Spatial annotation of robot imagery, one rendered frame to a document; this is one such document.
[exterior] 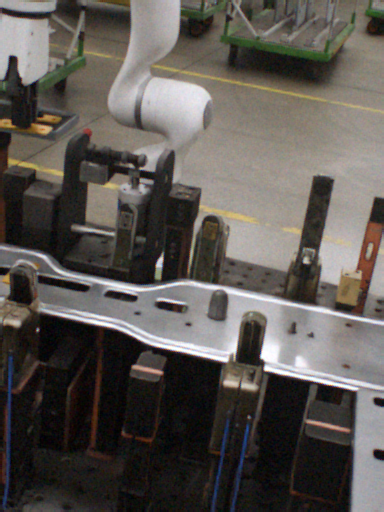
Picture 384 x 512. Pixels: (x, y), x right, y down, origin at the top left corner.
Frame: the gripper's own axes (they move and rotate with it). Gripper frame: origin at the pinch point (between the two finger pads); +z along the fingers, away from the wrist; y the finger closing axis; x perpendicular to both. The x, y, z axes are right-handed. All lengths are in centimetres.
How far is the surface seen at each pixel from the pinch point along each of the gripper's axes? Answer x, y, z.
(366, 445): 59, 29, 28
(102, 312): 17.3, 9.3, 27.7
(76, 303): 12.6, 8.2, 27.7
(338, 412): 56, 20, 30
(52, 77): -127, -389, 99
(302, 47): 24, -615, 98
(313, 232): 48, -11, 16
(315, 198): 47, -12, 10
